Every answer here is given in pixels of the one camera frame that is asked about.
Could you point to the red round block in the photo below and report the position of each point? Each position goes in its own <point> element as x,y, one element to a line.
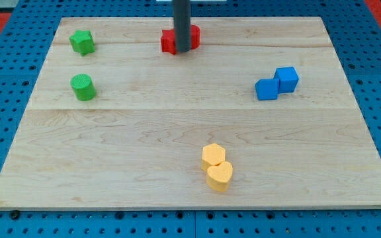
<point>195,36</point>

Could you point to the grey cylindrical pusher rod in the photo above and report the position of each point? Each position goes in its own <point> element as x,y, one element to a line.
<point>182,24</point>

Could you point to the yellow hexagon block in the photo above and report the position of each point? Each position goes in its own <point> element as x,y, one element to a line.
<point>212,155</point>

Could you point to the green star block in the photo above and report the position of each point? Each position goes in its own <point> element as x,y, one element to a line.
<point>82,42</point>

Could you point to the yellow heart block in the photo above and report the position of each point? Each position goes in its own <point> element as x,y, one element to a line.
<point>218,177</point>

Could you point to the blue cube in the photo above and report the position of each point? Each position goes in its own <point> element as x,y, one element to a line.
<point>267,89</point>
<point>287,79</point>

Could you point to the red star block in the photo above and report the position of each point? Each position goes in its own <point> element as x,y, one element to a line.
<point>168,41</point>

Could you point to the blue cube front left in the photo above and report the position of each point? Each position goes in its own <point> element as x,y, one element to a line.
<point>267,89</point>

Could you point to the light wooden board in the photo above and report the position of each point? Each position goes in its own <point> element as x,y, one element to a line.
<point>137,145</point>

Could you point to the green cylinder block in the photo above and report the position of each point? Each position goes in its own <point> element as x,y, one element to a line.
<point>83,87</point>

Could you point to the blue cube back right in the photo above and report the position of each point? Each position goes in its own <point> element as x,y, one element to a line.
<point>287,79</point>

